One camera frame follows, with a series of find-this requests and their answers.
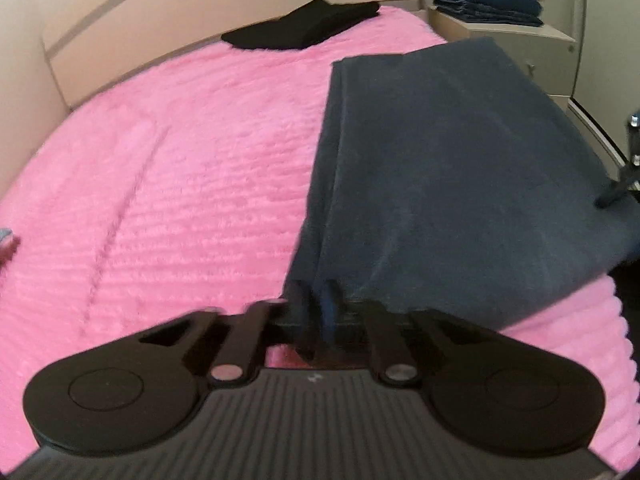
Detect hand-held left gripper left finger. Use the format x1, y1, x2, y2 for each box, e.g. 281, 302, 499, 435
140, 279, 318, 387

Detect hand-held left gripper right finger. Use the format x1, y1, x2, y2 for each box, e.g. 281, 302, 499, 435
319, 279, 482, 387

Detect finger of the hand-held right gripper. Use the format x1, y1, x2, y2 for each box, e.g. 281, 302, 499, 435
594, 110, 640, 211

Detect grey jeans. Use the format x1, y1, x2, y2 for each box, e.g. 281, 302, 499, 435
284, 36, 640, 332

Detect beige nightstand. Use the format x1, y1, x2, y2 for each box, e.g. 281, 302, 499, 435
426, 6, 579, 102

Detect pink blanket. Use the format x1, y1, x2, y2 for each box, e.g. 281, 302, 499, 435
0, 5, 632, 472

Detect black folded cloth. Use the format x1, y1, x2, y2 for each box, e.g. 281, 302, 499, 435
220, 0, 382, 52

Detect beige headboard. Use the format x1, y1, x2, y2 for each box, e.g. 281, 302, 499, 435
41, 0, 427, 109

